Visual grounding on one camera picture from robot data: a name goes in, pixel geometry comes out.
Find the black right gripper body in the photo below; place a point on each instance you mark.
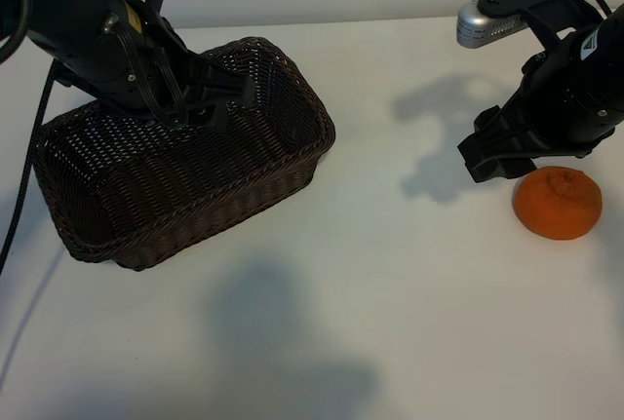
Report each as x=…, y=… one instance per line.
x=570, y=103

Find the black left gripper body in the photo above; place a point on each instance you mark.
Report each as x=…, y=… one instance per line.
x=97, y=59

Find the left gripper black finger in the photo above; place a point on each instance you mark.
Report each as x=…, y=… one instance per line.
x=241, y=94
x=212, y=119

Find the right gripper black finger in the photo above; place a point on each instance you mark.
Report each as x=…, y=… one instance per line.
x=475, y=162
x=487, y=119

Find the dark brown wicker basket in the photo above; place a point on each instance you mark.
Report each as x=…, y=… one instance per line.
x=195, y=186

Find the orange mandarin fruit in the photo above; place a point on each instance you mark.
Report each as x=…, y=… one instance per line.
x=558, y=205

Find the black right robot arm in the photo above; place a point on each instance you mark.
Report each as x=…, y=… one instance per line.
x=616, y=35

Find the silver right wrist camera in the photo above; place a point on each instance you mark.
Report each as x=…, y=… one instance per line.
x=475, y=30

